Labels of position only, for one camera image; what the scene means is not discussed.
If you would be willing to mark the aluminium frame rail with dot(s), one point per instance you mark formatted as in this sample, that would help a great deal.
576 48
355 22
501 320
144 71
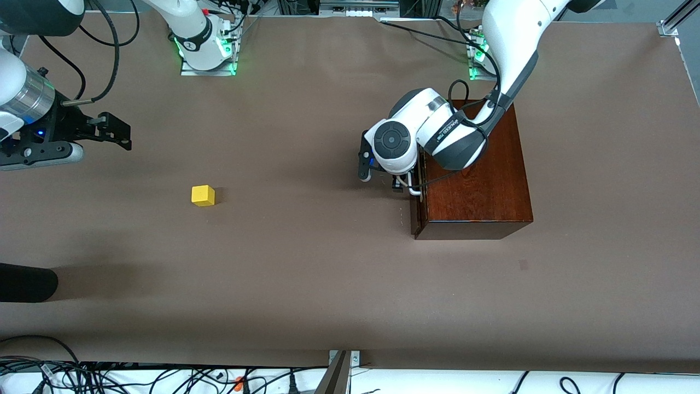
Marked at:
670 27

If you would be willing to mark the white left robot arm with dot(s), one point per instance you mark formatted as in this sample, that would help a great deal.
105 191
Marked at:
514 44

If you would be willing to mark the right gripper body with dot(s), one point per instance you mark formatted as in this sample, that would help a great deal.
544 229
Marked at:
64 127

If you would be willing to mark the yellow cube block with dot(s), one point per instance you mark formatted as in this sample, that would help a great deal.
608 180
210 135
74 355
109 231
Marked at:
203 196

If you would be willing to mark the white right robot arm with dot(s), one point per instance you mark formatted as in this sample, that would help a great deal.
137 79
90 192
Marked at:
16 82

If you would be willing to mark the black rounded object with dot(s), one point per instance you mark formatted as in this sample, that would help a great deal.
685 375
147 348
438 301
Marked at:
27 282

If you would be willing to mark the dark brown wooden cabinet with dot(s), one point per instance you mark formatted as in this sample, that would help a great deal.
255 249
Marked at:
481 191

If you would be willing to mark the aluminium profile post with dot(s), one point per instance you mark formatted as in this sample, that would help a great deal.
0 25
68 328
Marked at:
336 377

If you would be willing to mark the grey device with ports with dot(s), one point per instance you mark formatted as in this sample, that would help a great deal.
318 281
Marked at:
358 6

